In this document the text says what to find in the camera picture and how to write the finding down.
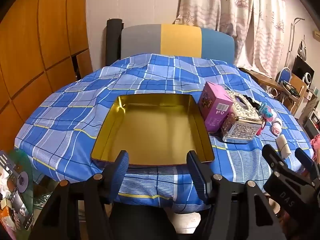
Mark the pink patterned carton box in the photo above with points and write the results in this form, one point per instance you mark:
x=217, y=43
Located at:
x=215, y=105

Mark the black rolled mat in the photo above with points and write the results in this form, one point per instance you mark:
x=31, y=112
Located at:
x=113, y=40

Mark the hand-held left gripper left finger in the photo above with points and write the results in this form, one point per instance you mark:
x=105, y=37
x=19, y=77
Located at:
x=120, y=175

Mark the black monitor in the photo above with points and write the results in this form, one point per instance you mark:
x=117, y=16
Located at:
x=302, y=67

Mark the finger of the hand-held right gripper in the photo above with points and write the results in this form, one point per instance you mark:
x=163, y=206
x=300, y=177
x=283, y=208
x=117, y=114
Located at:
x=305, y=161
x=271, y=155

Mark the pink towel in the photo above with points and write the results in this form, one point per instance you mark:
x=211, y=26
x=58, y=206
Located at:
x=276, y=129

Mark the blue plush toy pink shirt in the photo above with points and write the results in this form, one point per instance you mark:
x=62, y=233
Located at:
x=267, y=111

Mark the gold metal tin tray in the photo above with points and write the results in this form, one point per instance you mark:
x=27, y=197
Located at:
x=155, y=135

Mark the green black tool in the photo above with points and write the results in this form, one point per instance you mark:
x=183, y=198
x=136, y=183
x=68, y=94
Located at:
x=291, y=88

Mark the wooden wardrobe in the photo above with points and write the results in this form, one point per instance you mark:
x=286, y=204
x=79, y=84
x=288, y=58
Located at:
x=37, y=42

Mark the metal pole stand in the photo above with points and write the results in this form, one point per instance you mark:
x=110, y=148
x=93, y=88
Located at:
x=291, y=45

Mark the wall air conditioner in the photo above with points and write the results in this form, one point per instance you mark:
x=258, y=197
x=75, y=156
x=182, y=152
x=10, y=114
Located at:
x=316, y=35

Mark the blue folding chair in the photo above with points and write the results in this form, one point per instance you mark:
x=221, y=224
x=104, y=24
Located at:
x=285, y=74

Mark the pink cloth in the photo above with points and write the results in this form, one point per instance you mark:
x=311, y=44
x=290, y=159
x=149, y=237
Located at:
x=316, y=145

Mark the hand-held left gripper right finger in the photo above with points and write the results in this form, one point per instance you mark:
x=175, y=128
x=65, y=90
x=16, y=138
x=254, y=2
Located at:
x=197, y=177

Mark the wooden side desk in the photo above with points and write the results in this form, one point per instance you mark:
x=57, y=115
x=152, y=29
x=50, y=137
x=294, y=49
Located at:
x=262, y=80

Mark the blue plaid blanket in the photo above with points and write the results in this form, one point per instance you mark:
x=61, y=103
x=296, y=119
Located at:
x=75, y=110

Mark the ship print curtain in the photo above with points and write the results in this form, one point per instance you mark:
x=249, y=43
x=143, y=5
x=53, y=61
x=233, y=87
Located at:
x=237, y=17

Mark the silver ornate tissue box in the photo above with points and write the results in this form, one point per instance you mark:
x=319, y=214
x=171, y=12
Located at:
x=240, y=127

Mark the cream cloth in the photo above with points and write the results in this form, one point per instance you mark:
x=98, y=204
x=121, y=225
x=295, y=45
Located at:
x=285, y=146

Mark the grey yellow blue headboard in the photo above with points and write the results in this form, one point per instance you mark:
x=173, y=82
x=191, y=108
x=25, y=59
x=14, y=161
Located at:
x=180, y=40

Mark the green printed bag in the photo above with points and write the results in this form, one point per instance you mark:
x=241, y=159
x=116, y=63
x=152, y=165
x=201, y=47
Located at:
x=20, y=180

